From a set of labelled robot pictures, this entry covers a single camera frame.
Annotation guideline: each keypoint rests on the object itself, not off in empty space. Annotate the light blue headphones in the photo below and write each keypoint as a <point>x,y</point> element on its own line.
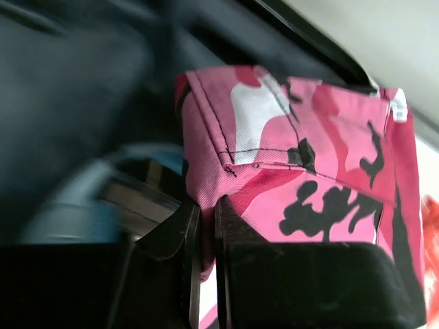
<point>72,214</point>

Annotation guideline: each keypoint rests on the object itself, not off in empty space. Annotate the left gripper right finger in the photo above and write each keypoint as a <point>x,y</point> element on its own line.
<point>305,285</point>

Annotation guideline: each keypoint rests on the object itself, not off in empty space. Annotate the orange white tie-dye garment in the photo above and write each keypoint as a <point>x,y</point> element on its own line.
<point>429,212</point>

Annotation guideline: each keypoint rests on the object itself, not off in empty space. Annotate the pink camouflage garment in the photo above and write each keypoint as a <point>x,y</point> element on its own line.
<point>304,161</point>

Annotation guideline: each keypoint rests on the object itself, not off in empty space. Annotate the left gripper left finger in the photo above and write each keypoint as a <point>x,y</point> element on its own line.
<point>150,283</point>

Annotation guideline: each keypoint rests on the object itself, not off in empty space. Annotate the black space-print suitcase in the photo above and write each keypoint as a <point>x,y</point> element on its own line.
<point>80,78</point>

